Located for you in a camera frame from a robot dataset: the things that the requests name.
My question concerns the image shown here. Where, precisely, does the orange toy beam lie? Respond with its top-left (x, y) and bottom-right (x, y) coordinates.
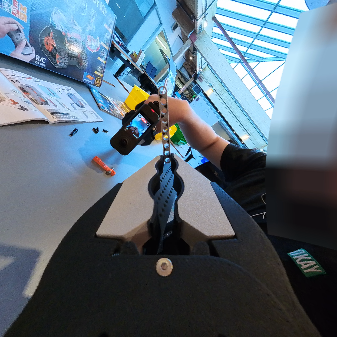
top-left (92, 156), bottom-right (116, 176)

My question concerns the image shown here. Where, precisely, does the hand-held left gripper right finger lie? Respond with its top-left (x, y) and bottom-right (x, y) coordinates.
top-left (171, 153), bottom-right (235, 244)

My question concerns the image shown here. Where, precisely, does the grey desk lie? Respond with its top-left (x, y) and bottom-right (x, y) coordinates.
top-left (0, 53), bottom-right (173, 331)

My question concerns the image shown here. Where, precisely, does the person's black shirt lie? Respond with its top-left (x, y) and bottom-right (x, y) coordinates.
top-left (219, 143), bottom-right (337, 337)

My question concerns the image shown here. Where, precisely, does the blue toy kit box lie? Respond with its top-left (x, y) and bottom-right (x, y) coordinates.
top-left (0, 0), bottom-right (117, 88)

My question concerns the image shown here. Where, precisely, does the black perforated toy panel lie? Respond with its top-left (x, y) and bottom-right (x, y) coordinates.
top-left (152, 158), bottom-right (177, 255)

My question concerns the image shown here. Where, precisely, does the grey perforated toy beam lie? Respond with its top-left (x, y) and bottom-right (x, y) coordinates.
top-left (158, 86), bottom-right (172, 164)

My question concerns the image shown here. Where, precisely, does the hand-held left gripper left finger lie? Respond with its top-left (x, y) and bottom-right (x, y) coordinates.
top-left (96, 155), bottom-right (161, 243)

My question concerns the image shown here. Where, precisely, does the white cord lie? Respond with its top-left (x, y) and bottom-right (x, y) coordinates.
top-left (251, 193), bottom-right (267, 218)

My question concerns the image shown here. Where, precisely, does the small colourful booklet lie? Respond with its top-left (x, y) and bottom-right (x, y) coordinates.
top-left (88, 85), bottom-right (131, 120)

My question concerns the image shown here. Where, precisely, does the green storage bin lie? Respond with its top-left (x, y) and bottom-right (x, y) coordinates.
top-left (170, 123), bottom-right (187, 147)

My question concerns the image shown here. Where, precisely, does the open instruction manual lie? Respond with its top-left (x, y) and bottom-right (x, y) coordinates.
top-left (0, 68), bottom-right (104, 126)

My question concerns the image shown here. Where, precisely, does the background wooden table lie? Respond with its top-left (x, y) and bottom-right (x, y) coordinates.
top-left (110, 39), bottom-right (148, 88)

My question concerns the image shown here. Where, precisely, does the person's right forearm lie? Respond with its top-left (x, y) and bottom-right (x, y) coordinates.
top-left (182, 105), bottom-right (230, 169)

